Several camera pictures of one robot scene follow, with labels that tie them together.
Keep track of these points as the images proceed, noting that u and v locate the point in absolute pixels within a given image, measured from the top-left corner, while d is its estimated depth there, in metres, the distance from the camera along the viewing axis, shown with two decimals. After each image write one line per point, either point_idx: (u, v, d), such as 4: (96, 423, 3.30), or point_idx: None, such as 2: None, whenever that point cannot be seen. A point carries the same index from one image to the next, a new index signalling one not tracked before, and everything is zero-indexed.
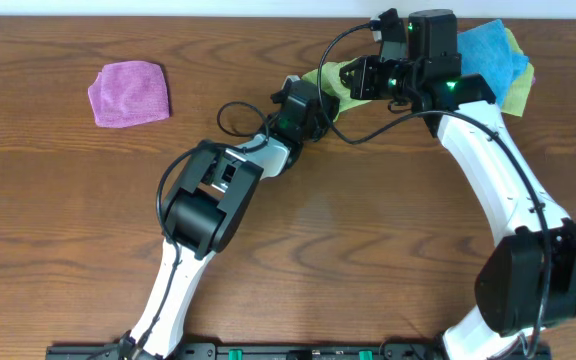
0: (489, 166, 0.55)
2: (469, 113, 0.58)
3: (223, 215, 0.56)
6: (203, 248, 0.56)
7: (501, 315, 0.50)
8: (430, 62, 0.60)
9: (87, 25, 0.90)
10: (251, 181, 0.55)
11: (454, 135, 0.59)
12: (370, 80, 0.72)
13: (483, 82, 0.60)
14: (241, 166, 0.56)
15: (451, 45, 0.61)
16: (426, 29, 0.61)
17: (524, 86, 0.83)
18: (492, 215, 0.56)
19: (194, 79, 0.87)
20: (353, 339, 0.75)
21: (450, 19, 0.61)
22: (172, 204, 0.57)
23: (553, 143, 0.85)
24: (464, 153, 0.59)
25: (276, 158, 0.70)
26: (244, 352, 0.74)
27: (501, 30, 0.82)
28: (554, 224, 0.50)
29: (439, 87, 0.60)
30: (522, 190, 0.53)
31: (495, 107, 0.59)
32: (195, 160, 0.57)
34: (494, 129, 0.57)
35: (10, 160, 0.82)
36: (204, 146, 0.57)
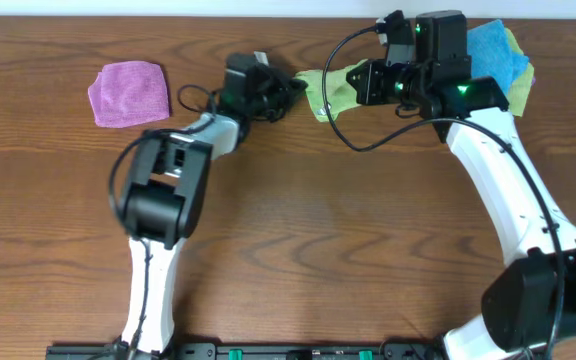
0: (503, 182, 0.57)
2: (478, 120, 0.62)
3: (183, 200, 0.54)
6: (170, 237, 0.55)
7: (509, 333, 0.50)
8: (439, 64, 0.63)
9: (90, 27, 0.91)
10: (203, 160, 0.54)
11: (467, 147, 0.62)
12: (376, 84, 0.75)
13: (495, 86, 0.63)
14: (191, 148, 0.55)
15: (461, 47, 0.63)
16: (434, 29, 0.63)
17: (524, 86, 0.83)
18: (503, 229, 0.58)
19: (194, 78, 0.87)
20: (353, 338, 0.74)
21: (460, 20, 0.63)
22: (127, 200, 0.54)
23: (555, 141, 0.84)
24: (477, 167, 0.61)
25: (227, 133, 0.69)
26: (244, 352, 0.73)
27: (501, 29, 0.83)
28: (568, 246, 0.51)
29: (449, 91, 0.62)
30: (534, 208, 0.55)
31: (509, 115, 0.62)
32: (144, 150, 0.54)
34: (507, 140, 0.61)
35: (12, 160, 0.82)
36: (151, 136, 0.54)
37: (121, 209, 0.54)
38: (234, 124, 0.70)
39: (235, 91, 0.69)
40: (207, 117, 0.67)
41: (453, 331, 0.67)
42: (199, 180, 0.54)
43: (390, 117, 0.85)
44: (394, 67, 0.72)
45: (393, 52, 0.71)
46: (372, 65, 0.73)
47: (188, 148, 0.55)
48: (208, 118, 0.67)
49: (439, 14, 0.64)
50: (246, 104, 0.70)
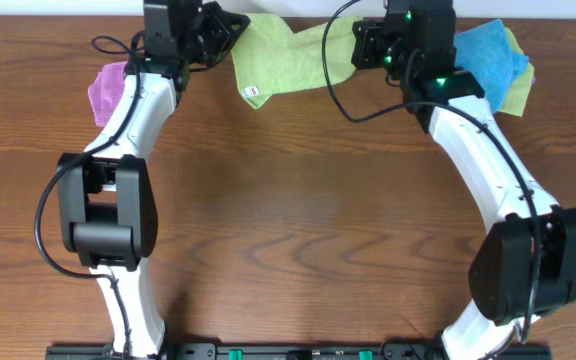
0: (479, 156, 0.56)
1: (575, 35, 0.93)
2: (459, 106, 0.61)
3: (131, 221, 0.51)
6: (130, 258, 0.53)
7: (494, 302, 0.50)
8: (424, 56, 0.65)
9: (93, 28, 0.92)
10: (135, 179, 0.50)
11: (447, 130, 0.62)
12: (369, 52, 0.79)
13: (472, 80, 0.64)
14: (119, 168, 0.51)
15: (447, 40, 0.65)
16: (424, 21, 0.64)
17: (524, 85, 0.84)
18: (482, 209, 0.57)
19: (194, 79, 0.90)
20: (354, 339, 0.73)
21: (449, 15, 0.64)
22: (73, 236, 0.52)
23: (557, 141, 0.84)
24: (456, 148, 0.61)
25: (158, 104, 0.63)
26: (244, 352, 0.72)
27: (501, 29, 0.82)
28: (544, 211, 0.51)
29: (429, 84, 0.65)
30: (509, 178, 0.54)
31: (484, 102, 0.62)
32: (70, 185, 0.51)
34: (483, 121, 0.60)
35: (12, 159, 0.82)
36: (72, 168, 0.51)
37: (71, 246, 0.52)
38: (166, 81, 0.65)
39: (160, 30, 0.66)
40: (133, 91, 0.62)
41: (450, 328, 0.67)
42: (136, 202, 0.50)
43: (388, 119, 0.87)
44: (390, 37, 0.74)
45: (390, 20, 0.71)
46: (369, 33, 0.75)
47: (117, 167, 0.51)
48: (133, 91, 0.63)
49: (430, 4, 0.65)
50: (176, 42, 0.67)
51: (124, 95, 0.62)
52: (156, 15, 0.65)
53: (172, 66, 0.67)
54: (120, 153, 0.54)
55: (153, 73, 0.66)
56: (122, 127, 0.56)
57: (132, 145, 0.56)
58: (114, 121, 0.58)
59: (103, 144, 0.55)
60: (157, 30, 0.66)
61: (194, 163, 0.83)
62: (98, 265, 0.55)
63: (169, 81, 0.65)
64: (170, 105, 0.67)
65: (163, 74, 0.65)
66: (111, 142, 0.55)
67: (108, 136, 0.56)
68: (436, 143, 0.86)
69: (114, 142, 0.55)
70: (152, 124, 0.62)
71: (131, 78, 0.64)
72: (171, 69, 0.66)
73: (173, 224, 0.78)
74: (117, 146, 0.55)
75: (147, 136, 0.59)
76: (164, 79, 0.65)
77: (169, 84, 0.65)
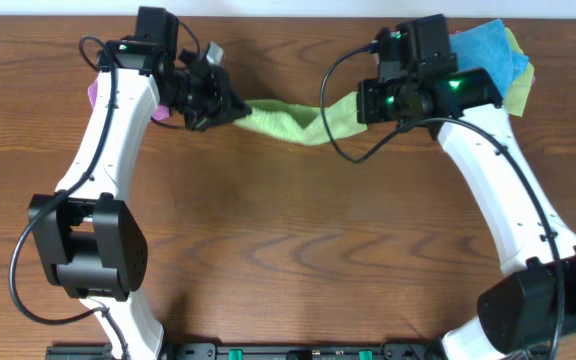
0: (498, 185, 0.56)
1: None
2: (474, 119, 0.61)
3: (116, 263, 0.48)
6: (119, 291, 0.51)
7: (507, 340, 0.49)
8: (425, 64, 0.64)
9: (92, 28, 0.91)
10: (114, 225, 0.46)
11: (462, 147, 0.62)
12: (373, 103, 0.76)
13: (489, 81, 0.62)
14: (97, 210, 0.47)
15: (445, 46, 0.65)
16: (415, 31, 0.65)
17: (524, 85, 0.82)
18: (499, 237, 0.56)
19: None
20: (353, 339, 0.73)
21: (439, 20, 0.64)
22: (58, 276, 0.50)
23: (555, 141, 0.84)
24: (472, 169, 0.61)
25: (138, 110, 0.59)
26: (244, 352, 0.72)
27: (501, 29, 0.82)
28: (566, 254, 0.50)
29: (440, 86, 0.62)
30: (530, 213, 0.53)
31: (503, 112, 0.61)
32: (46, 230, 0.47)
34: (503, 140, 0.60)
35: (12, 159, 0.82)
36: (46, 215, 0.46)
37: (56, 282, 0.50)
38: (145, 79, 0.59)
39: (150, 31, 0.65)
40: (108, 101, 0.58)
41: (451, 334, 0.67)
42: (119, 247, 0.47)
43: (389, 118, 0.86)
44: (388, 82, 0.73)
45: (383, 71, 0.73)
46: (365, 84, 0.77)
47: (95, 209, 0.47)
48: (108, 99, 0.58)
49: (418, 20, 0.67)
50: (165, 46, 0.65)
51: (99, 103, 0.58)
52: (151, 18, 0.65)
53: (150, 57, 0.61)
54: (98, 189, 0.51)
55: (128, 69, 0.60)
56: (97, 155, 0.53)
57: (110, 181, 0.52)
58: (90, 141, 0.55)
59: (77, 181, 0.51)
60: (146, 32, 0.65)
61: (194, 164, 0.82)
62: (87, 296, 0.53)
63: (149, 78, 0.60)
64: (153, 102, 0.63)
65: (141, 70, 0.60)
66: (87, 178, 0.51)
67: (82, 169, 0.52)
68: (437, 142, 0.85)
69: (89, 177, 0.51)
70: (133, 132, 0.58)
71: (107, 78, 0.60)
72: (149, 60, 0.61)
73: (172, 224, 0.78)
74: (92, 181, 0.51)
75: (127, 153, 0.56)
76: (143, 77, 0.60)
77: (149, 81, 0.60)
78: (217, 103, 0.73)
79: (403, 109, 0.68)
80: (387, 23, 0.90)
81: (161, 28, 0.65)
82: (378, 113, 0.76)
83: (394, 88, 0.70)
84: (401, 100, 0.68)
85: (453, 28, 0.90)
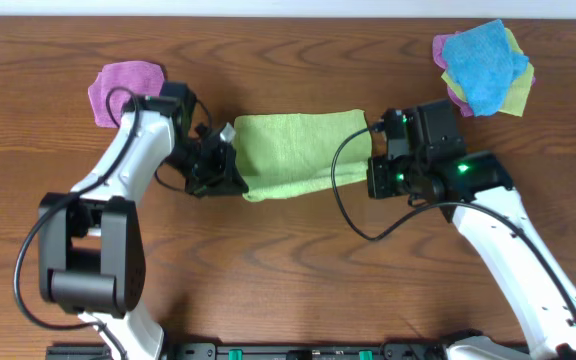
0: (518, 268, 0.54)
1: None
2: (487, 202, 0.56)
3: (115, 271, 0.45)
6: (114, 309, 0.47)
7: None
8: (431, 148, 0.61)
9: (90, 27, 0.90)
10: (123, 224, 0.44)
11: (475, 227, 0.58)
12: (384, 178, 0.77)
13: (497, 163, 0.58)
14: (105, 211, 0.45)
15: (451, 129, 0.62)
16: (420, 117, 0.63)
17: (524, 86, 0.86)
18: (526, 323, 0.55)
19: (194, 77, 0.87)
20: (353, 339, 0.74)
21: (444, 106, 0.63)
22: (51, 288, 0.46)
23: (555, 142, 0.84)
24: (490, 249, 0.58)
25: (157, 144, 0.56)
26: (244, 352, 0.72)
27: (501, 30, 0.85)
28: None
29: (450, 171, 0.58)
30: (554, 297, 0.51)
31: (515, 194, 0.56)
32: (51, 230, 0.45)
34: (517, 222, 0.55)
35: (12, 160, 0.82)
36: (54, 214, 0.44)
37: (49, 296, 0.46)
38: (165, 120, 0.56)
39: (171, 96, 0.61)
40: (129, 129, 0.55)
41: (460, 349, 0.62)
42: (124, 250, 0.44)
43: None
44: (397, 160, 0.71)
45: (390, 150, 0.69)
46: (374, 160, 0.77)
47: (103, 208, 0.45)
48: (129, 129, 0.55)
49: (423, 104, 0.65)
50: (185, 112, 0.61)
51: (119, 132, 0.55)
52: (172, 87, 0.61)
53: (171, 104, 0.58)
54: (108, 193, 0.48)
55: (151, 110, 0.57)
56: (113, 165, 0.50)
57: (123, 185, 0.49)
58: (107, 156, 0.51)
59: (91, 184, 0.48)
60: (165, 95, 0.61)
61: None
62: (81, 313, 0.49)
63: (169, 120, 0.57)
64: (168, 146, 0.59)
65: (162, 113, 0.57)
66: (101, 182, 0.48)
67: (97, 173, 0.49)
68: None
69: (104, 181, 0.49)
70: (146, 170, 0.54)
71: (128, 114, 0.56)
72: (170, 107, 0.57)
73: (172, 225, 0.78)
74: (107, 186, 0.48)
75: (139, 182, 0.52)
76: (164, 119, 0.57)
77: (168, 122, 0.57)
78: (220, 176, 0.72)
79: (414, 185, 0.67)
80: (387, 23, 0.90)
81: (184, 93, 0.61)
82: (390, 188, 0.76)
83: (405, 165, 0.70)
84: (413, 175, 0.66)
85: (454, 29, 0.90)
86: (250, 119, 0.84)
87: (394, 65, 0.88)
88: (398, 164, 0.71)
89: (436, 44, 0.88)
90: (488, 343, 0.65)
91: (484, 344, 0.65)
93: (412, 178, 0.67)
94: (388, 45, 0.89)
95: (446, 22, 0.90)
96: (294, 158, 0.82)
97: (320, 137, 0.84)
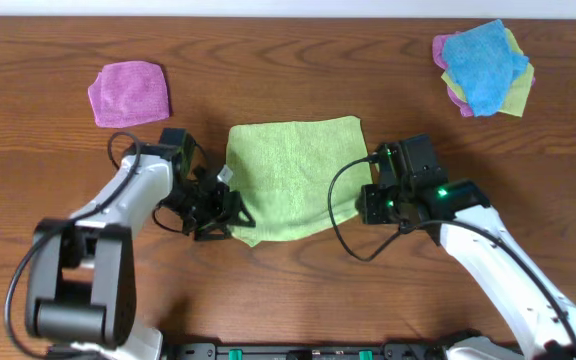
0: (502, 276, 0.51)
1: None
2: (466, 218, 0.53)
3: (105, 301, 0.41)
6: (103, 344, 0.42)
7: None
8: (415, 176, 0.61)
9: (89, 27, 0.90)
10: (117, 249, 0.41)
11: (457, 242, 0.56)
12: (376, 205, 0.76)
13: (476, 188, 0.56)
14: (99, 236, 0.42)
15: (431, 159, 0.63)
16: (402, 150, 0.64)
17: (523, 86, 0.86)
18: (514, 329, 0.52)
19: (194, 78, 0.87)
20: (353, 339, 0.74)
21: (423, 139, 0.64)
22: (37, 322, 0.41)
23: (554, 143, 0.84)
24: (473, 263, 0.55)
25: (155, 184, 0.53)
26: (244, 352, 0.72)
27: (501, 30, 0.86)
28: None
29: (431, 197, 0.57)
30: (537, 297, 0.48)
31: (492, 211, 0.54)
32: (43, 258, 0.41)
34: (496, 233, 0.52)
35: (12, 160, 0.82)
36: (46, 241, 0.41)
37: (34, 331, 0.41)
38: (165, 161, 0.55)
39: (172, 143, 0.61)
40: (130, 168, 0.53)
41: (460, 351, 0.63)
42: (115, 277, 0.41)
43: (391, 118, 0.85)
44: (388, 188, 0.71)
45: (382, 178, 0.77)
46: (366, 188, 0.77)
47: (97, 234, 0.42)
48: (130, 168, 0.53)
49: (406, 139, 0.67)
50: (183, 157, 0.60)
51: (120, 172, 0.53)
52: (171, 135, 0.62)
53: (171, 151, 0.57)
54: (105, 221, 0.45)
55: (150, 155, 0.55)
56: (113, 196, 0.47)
57: (122, 216, 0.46)
58: (106, 190, 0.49)
59: (88, 211, 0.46)
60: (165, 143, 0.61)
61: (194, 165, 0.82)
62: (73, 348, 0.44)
63: (169, 162, 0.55)
64: (167, 186, 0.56)
65: (162, 156, 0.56)
66: (98, 211, 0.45)
67: (95, 203, 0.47)
68: (438, 141, 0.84)
69: (101, 210, 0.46)
70: (143, 209, 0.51)
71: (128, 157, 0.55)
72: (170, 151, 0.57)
73: (172, 225, 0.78)
74: (104, 214, 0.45)
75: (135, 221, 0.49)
76: (164, 160, 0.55)
77: (168, 164, 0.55)
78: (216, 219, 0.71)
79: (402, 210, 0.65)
80: (387, 23, 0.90)
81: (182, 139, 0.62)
82: (381, 215, 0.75)
83: (394, 193, 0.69)
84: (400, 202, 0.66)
85: (454, 29, 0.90)
86: (246, 127, 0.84)
87: (394, 66, 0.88)
88: (389, 191, 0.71)
89: (436, 44, 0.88)
90: (491, 347, 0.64)
91: (485, 347, 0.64)
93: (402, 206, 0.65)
94: (388, 45, 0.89)
95: (446, 22, 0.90)
96: (288, 166, 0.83)
97: (319, 142, 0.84)
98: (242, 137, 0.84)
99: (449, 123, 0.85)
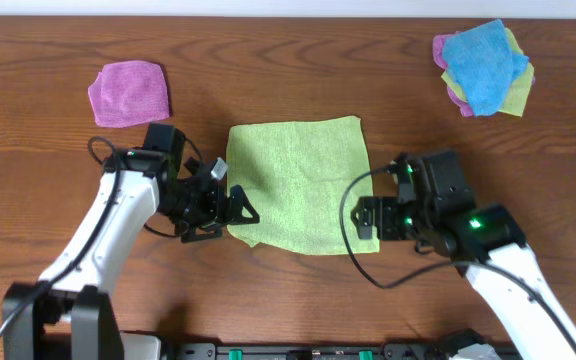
0: (534, 334, 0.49)
1: None
2: (500, 261, 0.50)
3: None
6: None
7: None
8: (440, 198, 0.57)
9: (88, 27, 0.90)
10: (93, 321, 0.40)
11: (489, 288, 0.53)
12: (392, 221, 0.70)
13: (510, 218, 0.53)
14: (76, 304, 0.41)
15: (458, 179, 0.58)
16: (425, 168, 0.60)
17: (523, 86, 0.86)
18: None
19: (194, 78, 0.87)
20: (353, 339, 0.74)
21: (449, 156, 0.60)
22: None
23: (555, 143, 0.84)
24: (503, 312, 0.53)
25: (136, 211, 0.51)
26: (244, 352, 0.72)
27: (501, 29, 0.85)
28: None
29: (462, 228, 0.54)
30: None
31: (529, 252, 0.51)
32: (20, 324, 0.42)
34: (535, 286, 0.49)
35: (12, 160, 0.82)
36: (21, 310, 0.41)
37: None
38: (148, 180, 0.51)
39: (160, 144, 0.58)
40: (107, 195, 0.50)
41: None
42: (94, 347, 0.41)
43: (391, 117, 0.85)
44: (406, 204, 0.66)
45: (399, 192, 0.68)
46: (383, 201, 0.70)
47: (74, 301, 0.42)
48: (108, 194, 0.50)
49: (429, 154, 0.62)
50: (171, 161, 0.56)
51: (97, 199, 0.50)
52: (159, 135, 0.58)
53: (156, 160, 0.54)
54: (80, 282, 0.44)
55: (134, 171, 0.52)
56: (86, 247, 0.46)
57: (96, 272, 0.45)
58: (81, 233, 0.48)
59: (62, 270, 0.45)
60: (153, 143, 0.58)
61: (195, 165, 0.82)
62: None
63: (152, 180, 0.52)
64: (153, 203, 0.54)
65: (145, 172, 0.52)
66: (72, 269, 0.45)
67: (69, 257, 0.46)
68: (438, 142, 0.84)
69: (76, 267, 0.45)
70: (122, 246, 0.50)
71: (108, 177, 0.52)
72: (156, 164, 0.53)
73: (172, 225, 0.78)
74: (78, 272, 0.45)
75: (115, 264, 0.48)
76: (146, 178, 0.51)
77: (151, 182, 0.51)
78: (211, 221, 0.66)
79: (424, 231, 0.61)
80: (388, 23, 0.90)
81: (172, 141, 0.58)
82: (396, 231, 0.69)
83: (415, 209, 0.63)
84: (422, 222, 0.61)
85: (454, 28, 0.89)
86: (247, 126, 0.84)
87: (394, 66, 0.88)
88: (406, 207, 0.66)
89: (436, 44, 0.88)
90: None
91: None
93: (420, 225, 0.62)
94: (388, 45, 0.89)
95: (447, 21, 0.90)
96: (288, 166, 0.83)
97: (319, 142, 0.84)
98: (244, 135, 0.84)
99: (449, 123, 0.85)
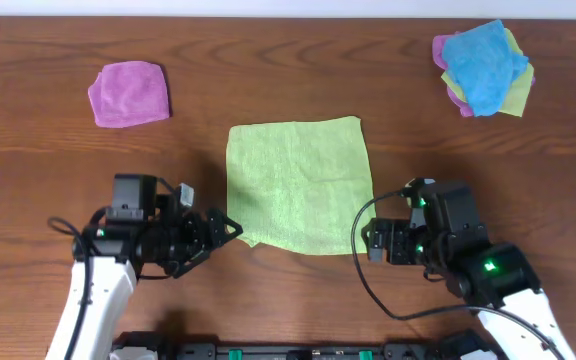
0: None
1: None
2: (514, 308, 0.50)
3: None
6: None
7: None
8: (454, 236, 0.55)
9: (88, 27, 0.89)
10: None
11: (498, 333, 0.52)
12: (403, 246, 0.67)
13: (524, 259, 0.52)
14: None
15: (472, 214, 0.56)
16: (440, 204, 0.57)
17: (523, 86, 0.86)
18: None
19: (194, 78, 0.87)
20: (353, 338, 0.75)
21: (464, 191, 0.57)
22: None
23: (555, 143, 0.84)
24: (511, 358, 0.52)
25: (112, 305, 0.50)
26: (244, 352, 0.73)
27: (501, 29, 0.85)
28: None
29: (476, 270, 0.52)
30: None
31: (543, 296, 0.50)
32: None
34: (548, 333, 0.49)
35: (12, 161, 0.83)
36: None
37: None
38: (121, 267, 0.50)
39: (128, 202, 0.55)
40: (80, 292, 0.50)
41: None
42: None
43: (391, 118, 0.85)
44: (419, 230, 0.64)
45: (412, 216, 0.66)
46: (394, 225, 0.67)
47: None
48: (81, 290, 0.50)
49: (442, 187, 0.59)
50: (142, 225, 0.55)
51: (71, 296, 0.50)
52: (127, 193, 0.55)
53: (127, 238, 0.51)
54: None
55: (105, 256, 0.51)
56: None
57: None
58: (59, 340, 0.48)
59: None
60: (122, 203, 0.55)
61: (196, 165, 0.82)
62: None
63: (125, 265, 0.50)
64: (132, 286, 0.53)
65: (117, 256, 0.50)
66: None
67: None
68: (437, 142, 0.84)
69: None
70: (103, 343, 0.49)
71: (79, 268, 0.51)
72: (127, 245, 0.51)
73: None
74: None
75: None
76: (119, 264, 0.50)
77: (125, 268, 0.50)
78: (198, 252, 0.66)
79: (433, 261, 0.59)
80: (388, 23, 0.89)
81: (143, 197, 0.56)
82: (406, 257, 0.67)
83: (426, 238, 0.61)
84: (433, 253, 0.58)
85: (454, 28, 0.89)
86: (248, 127, 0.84)
87: (394, 66, 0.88)
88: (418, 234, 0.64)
89: (436, 44, 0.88)
90: None
91: None
93: (429, 256, 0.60)
94: (388, 45, 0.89)
95: (447, 22, 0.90)
96: (288, 166, 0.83)
97: (320, 142, 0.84)
98: (244, 135, 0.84)
99: (449, 124, 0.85)
